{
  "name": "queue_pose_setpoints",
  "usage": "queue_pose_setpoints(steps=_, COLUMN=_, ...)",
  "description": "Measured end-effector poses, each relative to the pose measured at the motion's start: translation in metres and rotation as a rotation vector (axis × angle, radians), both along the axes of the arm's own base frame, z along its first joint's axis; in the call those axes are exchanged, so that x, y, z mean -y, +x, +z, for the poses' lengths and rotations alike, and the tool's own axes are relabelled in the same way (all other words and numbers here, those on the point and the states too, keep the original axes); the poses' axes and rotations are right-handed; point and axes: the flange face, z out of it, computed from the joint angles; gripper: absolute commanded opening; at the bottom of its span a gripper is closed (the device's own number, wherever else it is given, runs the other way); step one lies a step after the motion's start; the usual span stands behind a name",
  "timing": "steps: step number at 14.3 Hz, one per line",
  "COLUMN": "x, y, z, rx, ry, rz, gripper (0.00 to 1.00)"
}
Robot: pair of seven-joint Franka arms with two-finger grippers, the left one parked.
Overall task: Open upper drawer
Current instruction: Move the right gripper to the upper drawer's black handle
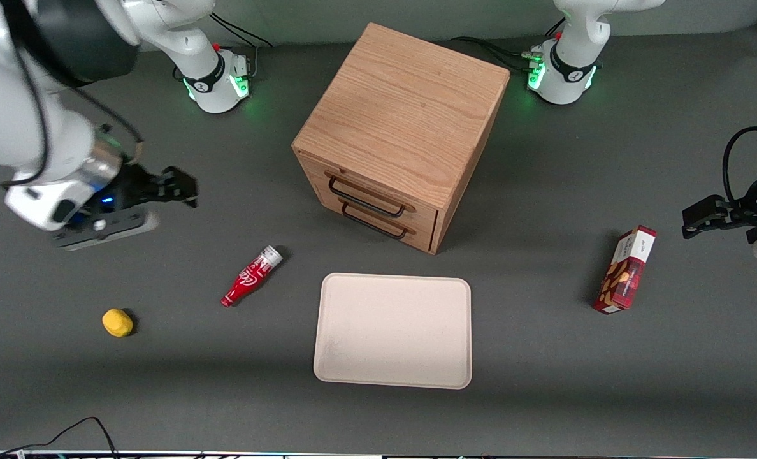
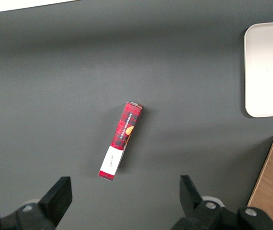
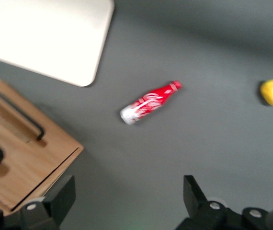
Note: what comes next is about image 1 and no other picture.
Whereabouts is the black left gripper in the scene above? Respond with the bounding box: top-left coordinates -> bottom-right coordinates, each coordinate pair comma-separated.
682,194 -> 757,245

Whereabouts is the wooden drawer cabinet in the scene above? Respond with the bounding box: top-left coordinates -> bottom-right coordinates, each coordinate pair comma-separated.
291,22 -> 511,256

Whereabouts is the black arm base cable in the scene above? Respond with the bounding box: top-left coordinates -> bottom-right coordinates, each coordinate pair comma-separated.
209,11 -> 275,72
449,18 -> 565,72

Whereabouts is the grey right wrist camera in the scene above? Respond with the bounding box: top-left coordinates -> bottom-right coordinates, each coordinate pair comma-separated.
52,210 -> 160,251

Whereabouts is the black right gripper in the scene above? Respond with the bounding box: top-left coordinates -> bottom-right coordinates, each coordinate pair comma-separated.
89,163 -> 199,217

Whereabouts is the black left arm base cable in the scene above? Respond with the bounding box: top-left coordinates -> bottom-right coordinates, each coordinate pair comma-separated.
449,18 -> 565,72

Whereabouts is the black cable at table edge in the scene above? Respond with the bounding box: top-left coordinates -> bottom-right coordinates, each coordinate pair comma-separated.
0,403 -> 122,459

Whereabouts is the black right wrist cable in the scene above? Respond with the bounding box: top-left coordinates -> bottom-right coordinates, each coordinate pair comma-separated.
0,0 -> 145,189

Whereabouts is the black right arm base cable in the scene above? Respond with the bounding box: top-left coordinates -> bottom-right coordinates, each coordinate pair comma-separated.
209,11 -> 275,72

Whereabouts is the black left wrist cable loop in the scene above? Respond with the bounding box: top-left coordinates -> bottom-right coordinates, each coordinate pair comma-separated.
722,126 -> 757,206

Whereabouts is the beige plastic tray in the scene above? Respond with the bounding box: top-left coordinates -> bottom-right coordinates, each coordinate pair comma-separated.
313,273 -> 473,390

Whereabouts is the yellow lemon toy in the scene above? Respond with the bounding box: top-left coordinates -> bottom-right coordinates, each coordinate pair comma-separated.
101,308 -> 135,338

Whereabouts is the red snack box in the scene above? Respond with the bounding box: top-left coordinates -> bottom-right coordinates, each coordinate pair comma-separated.
592,225 -> 658,315

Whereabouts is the red cola bottle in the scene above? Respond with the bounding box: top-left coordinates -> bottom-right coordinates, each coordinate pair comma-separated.
220,245 -> 284,309

